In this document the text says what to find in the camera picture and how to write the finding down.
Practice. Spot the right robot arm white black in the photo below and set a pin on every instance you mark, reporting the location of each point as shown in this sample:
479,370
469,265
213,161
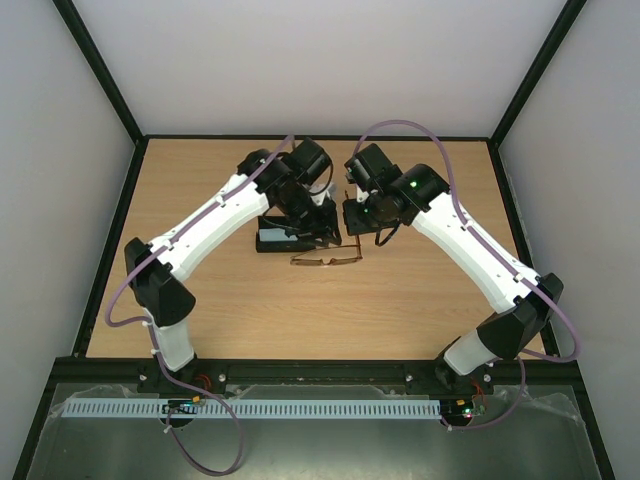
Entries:
419,197

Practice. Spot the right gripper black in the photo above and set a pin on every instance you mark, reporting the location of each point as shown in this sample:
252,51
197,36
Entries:
353,220

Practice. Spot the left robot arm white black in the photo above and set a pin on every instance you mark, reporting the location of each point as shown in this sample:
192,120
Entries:
157,270

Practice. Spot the right controller board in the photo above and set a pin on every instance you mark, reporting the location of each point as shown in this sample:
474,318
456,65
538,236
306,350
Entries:
462,410

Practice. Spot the black sunglasses case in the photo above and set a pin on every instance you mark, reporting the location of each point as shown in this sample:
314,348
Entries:
294,245

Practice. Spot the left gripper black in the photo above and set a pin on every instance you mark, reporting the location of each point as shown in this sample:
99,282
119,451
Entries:
326,224

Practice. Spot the brown sunglasses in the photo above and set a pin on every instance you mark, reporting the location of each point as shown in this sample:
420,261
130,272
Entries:
330,256

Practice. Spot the controller board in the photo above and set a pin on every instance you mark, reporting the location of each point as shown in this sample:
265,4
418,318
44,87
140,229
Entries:
462,410
185,406

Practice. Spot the black aluminium frame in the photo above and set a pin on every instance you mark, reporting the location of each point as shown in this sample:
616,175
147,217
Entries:
77,368

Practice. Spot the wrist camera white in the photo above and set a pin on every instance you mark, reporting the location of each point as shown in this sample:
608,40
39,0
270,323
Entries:
327,194
350,178

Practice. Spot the white slotted cable duct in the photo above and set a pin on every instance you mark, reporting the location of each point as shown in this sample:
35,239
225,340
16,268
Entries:
259,409

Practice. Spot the left controller board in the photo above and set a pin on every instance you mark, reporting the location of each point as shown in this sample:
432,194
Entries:
185,406

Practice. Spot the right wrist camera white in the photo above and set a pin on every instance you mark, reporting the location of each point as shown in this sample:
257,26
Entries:
350,178

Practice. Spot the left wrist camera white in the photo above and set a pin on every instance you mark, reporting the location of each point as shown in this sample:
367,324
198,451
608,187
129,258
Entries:
327,194

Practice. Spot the light blue cleaning cloth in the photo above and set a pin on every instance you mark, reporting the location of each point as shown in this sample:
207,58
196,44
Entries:
272,235

